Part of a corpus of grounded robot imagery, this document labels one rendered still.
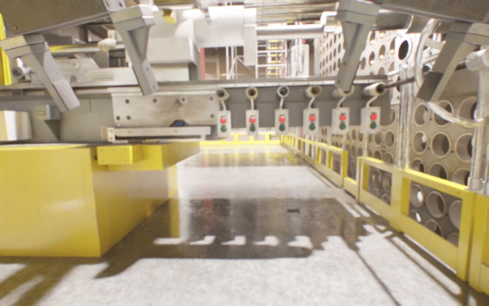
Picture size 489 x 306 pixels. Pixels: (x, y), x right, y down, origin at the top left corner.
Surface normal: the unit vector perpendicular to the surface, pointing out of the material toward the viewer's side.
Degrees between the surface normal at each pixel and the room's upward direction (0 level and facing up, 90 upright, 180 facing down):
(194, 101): 90
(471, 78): 90
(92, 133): 90
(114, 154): 90
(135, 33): 113
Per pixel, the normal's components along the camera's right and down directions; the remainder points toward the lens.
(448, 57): -0.99, -0.09
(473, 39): 0.07, 0.50
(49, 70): 0.98, -0.13
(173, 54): -0.05, 0.12
